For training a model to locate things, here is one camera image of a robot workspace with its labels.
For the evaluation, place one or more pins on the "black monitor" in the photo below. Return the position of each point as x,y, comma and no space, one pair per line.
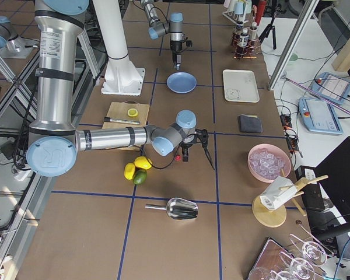
337,186

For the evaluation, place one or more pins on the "dark drink bottle three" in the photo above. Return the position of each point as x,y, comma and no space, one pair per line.
239,27

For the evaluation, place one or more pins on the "blue teach pendant far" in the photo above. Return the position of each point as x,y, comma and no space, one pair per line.
331,87

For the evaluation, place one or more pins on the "grey folded cloth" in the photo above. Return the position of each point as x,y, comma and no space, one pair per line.
250,124

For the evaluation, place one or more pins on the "green small bowl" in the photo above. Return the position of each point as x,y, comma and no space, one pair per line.
293,58

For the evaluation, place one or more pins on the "white wire cup rack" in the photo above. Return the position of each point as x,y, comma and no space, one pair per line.
237,10

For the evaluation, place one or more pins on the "lemon half slice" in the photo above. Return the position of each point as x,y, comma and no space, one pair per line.
132,112

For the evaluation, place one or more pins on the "metal ice scoop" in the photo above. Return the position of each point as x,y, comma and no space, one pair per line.
178,209

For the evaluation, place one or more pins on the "red cylinder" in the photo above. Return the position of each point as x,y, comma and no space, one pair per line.
260,11

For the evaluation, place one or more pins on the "yellow lemon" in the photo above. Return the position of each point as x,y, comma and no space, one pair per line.
143,162
129,171

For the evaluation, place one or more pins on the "copper wire bottle rack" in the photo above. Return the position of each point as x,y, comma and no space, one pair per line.
251,51

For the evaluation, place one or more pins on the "cream bear tray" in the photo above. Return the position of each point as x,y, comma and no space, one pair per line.
240,86

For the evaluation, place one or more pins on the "wooden round stand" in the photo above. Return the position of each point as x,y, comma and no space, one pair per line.
277,217

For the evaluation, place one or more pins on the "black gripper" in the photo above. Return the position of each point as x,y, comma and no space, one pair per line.
186,144
175,48

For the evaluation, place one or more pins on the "yellow lemon back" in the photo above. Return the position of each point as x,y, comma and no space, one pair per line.
129,171

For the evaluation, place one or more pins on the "aluminium frame post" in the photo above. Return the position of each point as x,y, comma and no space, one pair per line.
292,41

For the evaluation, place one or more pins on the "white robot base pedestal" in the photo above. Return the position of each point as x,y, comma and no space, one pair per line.
121,76

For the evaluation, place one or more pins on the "steel knife sharpener rod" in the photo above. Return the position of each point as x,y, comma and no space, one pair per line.
123,121

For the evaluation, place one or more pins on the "dark drink bottle one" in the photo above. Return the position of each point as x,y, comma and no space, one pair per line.
243,39

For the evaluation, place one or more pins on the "blue teach pendant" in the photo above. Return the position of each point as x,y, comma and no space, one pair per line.
319,116
331,87

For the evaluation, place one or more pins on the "wine glass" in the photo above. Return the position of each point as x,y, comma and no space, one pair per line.
310,248

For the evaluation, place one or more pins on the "blue teach pendant near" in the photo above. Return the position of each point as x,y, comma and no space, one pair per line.
319,116

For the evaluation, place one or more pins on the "white paper carton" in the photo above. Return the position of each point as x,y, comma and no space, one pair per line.
277,193

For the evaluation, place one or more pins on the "wooden cutting board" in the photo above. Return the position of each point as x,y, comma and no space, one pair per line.
118,111

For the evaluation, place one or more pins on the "blue round plate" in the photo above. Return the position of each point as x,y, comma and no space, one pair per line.
181,82

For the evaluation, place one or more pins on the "yellow lemon front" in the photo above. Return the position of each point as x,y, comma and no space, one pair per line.
143,162

